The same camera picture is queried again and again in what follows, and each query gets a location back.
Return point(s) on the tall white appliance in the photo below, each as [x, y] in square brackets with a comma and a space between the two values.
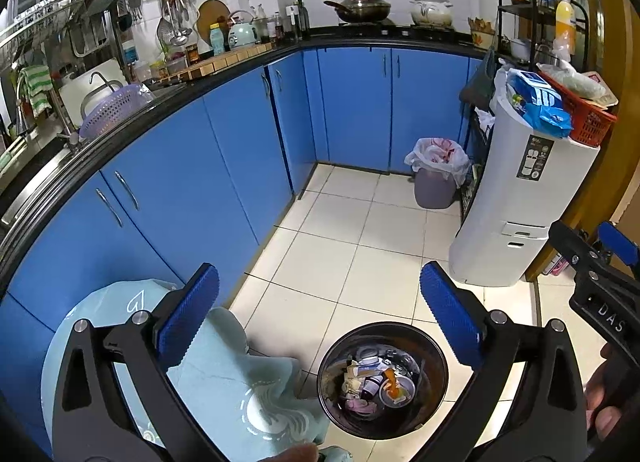
[505, 192]

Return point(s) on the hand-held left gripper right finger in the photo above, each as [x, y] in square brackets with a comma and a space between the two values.
[450, 317]

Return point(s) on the black round waste bin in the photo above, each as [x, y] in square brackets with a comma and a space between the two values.
[435, 367]

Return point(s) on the blue kitchen cabinets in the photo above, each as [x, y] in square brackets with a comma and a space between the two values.
[165, 167]

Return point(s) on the yellow spray bottle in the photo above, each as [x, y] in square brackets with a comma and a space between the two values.
[565, 27]

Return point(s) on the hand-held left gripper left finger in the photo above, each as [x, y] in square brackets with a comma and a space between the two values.
[192, 314]

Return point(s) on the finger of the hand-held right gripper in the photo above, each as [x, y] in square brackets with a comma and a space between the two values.
[617, 242]
[567, 247]

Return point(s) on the orange peel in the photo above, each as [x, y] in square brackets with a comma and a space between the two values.
[391, 382]

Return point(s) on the round wooden cutting board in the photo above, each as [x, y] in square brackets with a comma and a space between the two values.
[210, 14]

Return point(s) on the dark hanging bag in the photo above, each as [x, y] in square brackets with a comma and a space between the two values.
[477, 84]

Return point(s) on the white ceramic pot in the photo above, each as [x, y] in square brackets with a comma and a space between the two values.
[431, 14]

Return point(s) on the red plastic basket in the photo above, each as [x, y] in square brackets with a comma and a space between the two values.
[590, 127]

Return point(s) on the round table, light blue cloth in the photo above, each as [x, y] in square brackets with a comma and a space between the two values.
[215, 372]

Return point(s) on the dark wok with glass lid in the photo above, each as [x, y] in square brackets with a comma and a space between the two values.
[362, 9]

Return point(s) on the black metal rack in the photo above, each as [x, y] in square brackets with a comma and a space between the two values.
[520, 9]

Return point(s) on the blue wipes packet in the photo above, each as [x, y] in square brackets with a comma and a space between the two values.
[550, 122]

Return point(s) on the purple plastic colander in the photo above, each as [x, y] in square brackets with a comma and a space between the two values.
[115, 107]

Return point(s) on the long wooden board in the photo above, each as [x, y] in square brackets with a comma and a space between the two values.
[225, 59]

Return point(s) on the mint green kettle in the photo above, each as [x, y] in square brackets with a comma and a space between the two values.
[242, 34]

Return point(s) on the blue white striped packet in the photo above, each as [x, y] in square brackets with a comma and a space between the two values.
[537, 89]

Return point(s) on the teal bottle with yellow cap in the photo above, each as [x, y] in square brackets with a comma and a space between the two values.
[217, 42]

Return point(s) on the clear plastic bag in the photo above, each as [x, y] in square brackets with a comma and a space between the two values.
[575, 84]

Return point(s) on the green striped towel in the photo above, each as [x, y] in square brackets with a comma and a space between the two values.
[35, 87]

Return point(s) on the grey bin with white bag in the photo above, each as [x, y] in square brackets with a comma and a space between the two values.
[435, 187]

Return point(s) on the wall dish rack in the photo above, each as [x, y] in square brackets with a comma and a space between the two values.
[50, 12]

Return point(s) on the white plastic cutting board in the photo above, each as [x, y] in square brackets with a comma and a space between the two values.
[75, 92]

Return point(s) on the pink packet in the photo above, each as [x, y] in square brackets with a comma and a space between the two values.
[555, 264]

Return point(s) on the chrome faucet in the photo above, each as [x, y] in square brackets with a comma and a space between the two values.
[67, 117]

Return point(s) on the person's right hand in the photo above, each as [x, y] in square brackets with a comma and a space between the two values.
[610, 422]

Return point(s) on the floral bowl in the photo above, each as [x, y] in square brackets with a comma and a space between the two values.
[481, 34]

